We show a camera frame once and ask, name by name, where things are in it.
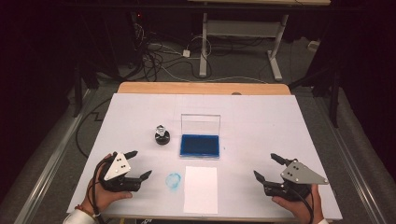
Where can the blue ink pad case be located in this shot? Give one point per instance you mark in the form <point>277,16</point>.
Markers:
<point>200,145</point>

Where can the small white box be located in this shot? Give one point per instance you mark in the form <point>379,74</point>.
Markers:
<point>313,45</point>

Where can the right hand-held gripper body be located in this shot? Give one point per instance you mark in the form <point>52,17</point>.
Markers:
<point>299,174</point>

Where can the black round stamp cap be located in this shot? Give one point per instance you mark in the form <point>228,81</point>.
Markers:
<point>162,140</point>

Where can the black metal stand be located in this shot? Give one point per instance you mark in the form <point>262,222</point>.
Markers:
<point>334,93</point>
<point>77,90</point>

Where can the aluminium floor rail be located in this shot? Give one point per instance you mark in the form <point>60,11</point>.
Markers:
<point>53,161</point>
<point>351,161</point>

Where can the person's right hand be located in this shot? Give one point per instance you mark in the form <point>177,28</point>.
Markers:
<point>295,209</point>

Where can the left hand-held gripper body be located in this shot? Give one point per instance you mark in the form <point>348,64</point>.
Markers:
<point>116,168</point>

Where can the white metal desk frame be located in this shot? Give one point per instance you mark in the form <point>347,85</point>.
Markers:
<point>204,46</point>

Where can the white paper sheet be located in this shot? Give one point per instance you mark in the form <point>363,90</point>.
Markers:
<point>200,193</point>

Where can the large white table board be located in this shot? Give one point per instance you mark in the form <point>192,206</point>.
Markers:
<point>249,124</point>

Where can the white power adapter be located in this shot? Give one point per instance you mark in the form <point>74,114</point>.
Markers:
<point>186,53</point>

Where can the person's left hand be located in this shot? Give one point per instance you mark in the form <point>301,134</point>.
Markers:
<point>104,199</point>

